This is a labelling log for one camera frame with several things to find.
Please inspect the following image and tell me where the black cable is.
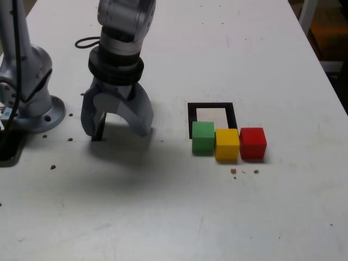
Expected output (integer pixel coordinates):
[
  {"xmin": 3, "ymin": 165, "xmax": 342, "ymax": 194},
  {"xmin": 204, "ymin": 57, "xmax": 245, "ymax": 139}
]
[{"xmin": 0, "ymin": 0, "xmax": 102, "ymax": 134}]

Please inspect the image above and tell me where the red cube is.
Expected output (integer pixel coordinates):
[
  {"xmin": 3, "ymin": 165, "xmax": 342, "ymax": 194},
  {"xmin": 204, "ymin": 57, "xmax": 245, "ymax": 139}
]
[{"xmin": 239, "ymin": 127, "xmax": 268, "ymax": 160}]

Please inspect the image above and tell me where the white label with blue dot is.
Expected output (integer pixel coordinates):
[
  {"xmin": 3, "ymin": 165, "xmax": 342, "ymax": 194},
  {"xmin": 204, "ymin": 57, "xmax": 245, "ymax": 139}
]
[{"xmin": 0, "ymin": 107, "xmax": 14, "ymax": 121}]

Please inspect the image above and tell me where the green cube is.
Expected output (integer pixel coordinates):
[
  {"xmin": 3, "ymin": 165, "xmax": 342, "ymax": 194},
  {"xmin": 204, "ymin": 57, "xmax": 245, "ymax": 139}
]
[{"xmin": 191, "ymin": 121, "xmax": 215, "ymax": 157}]

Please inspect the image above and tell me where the yellow cube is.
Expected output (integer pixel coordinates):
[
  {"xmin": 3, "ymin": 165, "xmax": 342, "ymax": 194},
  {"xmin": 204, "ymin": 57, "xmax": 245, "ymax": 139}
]
[{"xmin": 215, "ymin": 128, "xmax": 240, "ymax": 161}]

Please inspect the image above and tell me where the yellow-brown box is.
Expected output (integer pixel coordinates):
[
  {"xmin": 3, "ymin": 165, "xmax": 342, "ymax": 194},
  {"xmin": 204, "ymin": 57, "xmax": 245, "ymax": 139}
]
[{"xmin": 309, "ymin": 5, "xmax": 348, "ymax": 61}]

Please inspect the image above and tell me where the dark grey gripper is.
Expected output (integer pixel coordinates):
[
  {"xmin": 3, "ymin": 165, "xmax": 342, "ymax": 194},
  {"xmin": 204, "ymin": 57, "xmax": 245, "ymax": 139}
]
[{"xmin": 80, "ymin": 77, "xmax": 155, "ymax": 142}]

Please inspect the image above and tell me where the black tape square outline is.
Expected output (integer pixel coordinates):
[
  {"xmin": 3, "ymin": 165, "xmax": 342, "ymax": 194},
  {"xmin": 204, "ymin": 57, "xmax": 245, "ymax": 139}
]
[{"xmin": 187, "ymin": 102, "xmax": 238, "ymax": 140}]

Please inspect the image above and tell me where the white metal frame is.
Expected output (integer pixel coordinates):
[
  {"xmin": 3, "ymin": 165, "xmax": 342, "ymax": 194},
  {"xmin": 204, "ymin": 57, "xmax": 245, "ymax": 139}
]
[{"xmin": 298, "ymin": 0, "xmax": 346, "ymax": 73}]

